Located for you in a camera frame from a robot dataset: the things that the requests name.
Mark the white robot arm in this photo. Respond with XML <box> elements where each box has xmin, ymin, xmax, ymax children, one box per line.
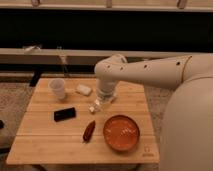
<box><xmin>95</xmin><ymin>54</ymin><xmax>213</xmax><ymax>171</ymax></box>

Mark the black rectangular eraser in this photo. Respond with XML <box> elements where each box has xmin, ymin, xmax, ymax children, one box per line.
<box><xmin>54</xmin><ymin>107</ymin><xmax>76</xmax><ymax>122</ymax></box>

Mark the small white bottle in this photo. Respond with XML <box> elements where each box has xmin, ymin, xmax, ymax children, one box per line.
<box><xmin>89</xmin><ymin>94</ymin><xmax>117</xmax><ymax>114</ymax></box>

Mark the white rectangular sponge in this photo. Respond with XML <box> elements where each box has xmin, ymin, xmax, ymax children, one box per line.
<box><xmin>76</xmin><ymin>84</ymin><xmax>92</xmax><ymax>96</ymax></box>

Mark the orange round bowl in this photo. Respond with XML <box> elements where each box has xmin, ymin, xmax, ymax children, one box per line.
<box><xmin>103</xmin><ymin>115</ymin><xmax>140</xmax><ymax>152</ymax></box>

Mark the white plastic cup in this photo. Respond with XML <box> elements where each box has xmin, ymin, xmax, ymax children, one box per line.
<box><xmin>48</xmin><ymin>78</ymin><xmax>66</xmax><ymax>100</ymax></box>

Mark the dark red chili pepper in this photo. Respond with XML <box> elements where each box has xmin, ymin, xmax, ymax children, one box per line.
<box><xmin>83</xmin><ymin>121</ymin><xmax>96</xmax><ymax>142</ymax></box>

